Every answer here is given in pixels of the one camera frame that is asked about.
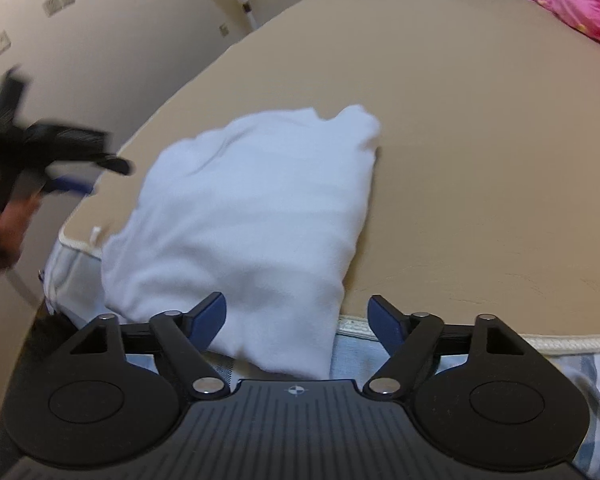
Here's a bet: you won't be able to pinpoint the double wall switch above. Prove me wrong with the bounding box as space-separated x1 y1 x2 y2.
42 0 77 17

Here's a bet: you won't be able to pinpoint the white pants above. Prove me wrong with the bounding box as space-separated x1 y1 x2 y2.
101 105 382 381

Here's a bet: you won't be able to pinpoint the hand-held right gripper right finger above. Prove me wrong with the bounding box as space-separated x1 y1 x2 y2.
362 295 531 402

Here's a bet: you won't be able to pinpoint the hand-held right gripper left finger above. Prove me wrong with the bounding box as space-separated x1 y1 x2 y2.
70 291 230 401

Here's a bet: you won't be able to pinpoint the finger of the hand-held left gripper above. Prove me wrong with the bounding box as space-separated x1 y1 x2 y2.
92 155 135 176
42 174 95 196

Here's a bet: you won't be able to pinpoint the person's left hand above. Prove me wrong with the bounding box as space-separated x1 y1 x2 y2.
0 192 43 281

